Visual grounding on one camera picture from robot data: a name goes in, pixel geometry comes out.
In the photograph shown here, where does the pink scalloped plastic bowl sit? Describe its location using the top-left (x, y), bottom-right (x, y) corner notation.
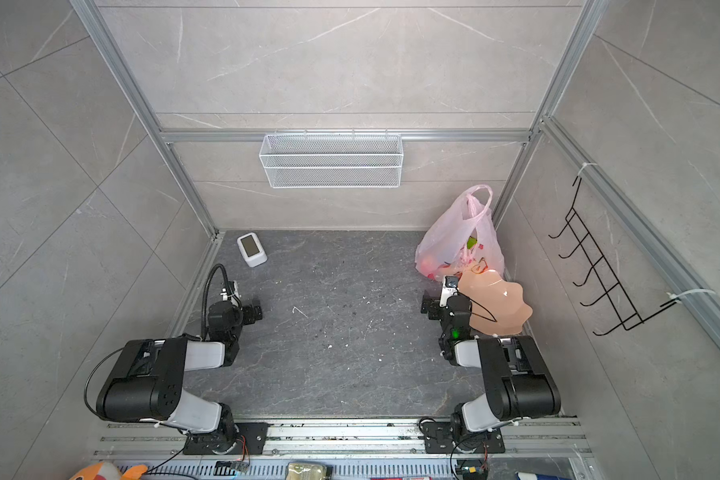
top-left (458, 269), bottom-right (533, 336)

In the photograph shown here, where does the white wire mesh basket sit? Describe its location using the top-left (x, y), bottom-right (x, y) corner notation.
top-left (259, 133), bottom-right (404, 189)

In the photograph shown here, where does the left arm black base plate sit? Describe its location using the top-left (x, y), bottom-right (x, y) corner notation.
top-left (183, 422), bottom-right (269, 456)

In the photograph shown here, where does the small white digital clock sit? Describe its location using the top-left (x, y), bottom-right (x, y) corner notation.
top-left (236, 232), bottom-right (268, 268)

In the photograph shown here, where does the pink plastic bag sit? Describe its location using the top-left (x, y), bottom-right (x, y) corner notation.
top-left (415, 184), bottom-right (505, 281)

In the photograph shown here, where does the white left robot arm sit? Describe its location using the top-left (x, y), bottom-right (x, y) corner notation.
top-left (93, 300), bottom-right (263, 441)

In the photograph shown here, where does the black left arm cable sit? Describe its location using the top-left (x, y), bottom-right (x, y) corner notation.
top-left (200, 263), bottom-right (235, 340)

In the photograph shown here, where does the aluminium mounting rail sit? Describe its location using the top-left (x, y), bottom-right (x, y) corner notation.
top-left (90, 417), bottom-right (603, 479)

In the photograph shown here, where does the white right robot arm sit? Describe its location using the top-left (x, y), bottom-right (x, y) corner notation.
top-left (421, 291), bottom-right (562, 438)

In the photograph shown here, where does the black wire hook rack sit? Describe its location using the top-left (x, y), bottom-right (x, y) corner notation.
top-left (547, 177), bottom-right (680, 337)

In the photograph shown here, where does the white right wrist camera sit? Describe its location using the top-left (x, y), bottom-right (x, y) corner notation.
top-left (442, 275), bottom-right (459, 295)

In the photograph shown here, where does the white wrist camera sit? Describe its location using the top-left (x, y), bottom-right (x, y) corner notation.
top-left (220, 281), bottom-right (242, 306)
top-left (442, 275), bottom-right (459, 295)

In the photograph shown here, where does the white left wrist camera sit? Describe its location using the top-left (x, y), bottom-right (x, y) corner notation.
top-left (220, 281), bottom-right (242, 306)

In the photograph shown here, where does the orange plush toy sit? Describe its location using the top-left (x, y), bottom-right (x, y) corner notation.
top-left (70, 462), bottom-right (149, 480)

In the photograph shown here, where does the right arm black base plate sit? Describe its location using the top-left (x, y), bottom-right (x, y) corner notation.
top-left (417, 417), bottom-right (506, 454)

